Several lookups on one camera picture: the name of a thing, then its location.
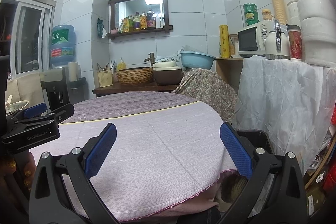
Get black trash bin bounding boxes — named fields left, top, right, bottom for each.
left=220, top=123, right=272, bottom=207

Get gloved left hand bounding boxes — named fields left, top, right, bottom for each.
left=1, top=152, right=37, bottom=193

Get black water dispenser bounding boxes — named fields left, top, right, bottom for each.
left=40, top=67, right=86, bottom=111

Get beige chopstick holder box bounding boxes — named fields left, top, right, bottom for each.
left=97, top=70, right=113, bottom=88

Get wooden counter shelf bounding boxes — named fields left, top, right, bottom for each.
left=92, top=81, right=178, bottom=97

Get blue water dispenser jug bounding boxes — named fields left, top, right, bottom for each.
left=49, top=24, right=76, bottom=67

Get yellow soap bottle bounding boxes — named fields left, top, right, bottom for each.
left=116, top=57, right=126, bottom=71

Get woven wicker basket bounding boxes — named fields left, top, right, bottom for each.
left=116, top=67, right=154, bottom=86

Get white crinkled cover sheet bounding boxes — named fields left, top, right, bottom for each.
left=232, top=56, right=335, bottom=173

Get green hanging packet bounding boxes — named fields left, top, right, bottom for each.
left=97, top=18, right=107, bottom=39

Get brass faucet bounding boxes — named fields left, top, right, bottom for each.
left=144, top=52, right=155, bottom=67

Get pink lilac tablecloth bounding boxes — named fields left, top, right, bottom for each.
left=31, top=92, right=236, bottom=222

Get brown white ceramic pot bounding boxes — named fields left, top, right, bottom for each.
left=153, top=61, right=183, bottom=85

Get floral patterned cloth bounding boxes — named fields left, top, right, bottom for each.
left=173, top=68, right=238, bottom=123

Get wooden cabinet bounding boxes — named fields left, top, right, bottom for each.
left=215, top=57, right=243, bottom=93

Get white kettle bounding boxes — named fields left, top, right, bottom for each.
left=265, top=19, right=290, bottom=60

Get light blue plastic basin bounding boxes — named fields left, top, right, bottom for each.
left=181, top=51, right=216, bottom=70

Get white microwave oven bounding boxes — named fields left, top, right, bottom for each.
left=238, top=20, right=275, bottom=56

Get red patterned canister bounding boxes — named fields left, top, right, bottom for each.
left=287, top=24, right=302, bottom=61

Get yellow roll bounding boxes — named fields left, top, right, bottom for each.
left=219, top=24, right=230, bottom=58

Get green instant noodle cups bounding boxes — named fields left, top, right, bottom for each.
left=243, top=3, right=259, bottom=26

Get stack of white bowls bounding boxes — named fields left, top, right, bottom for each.
left=297, top=0, right=335, bottom=68

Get wooden wall shelf mirror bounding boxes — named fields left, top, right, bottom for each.
left=108, top=0, right=173, bottom=40

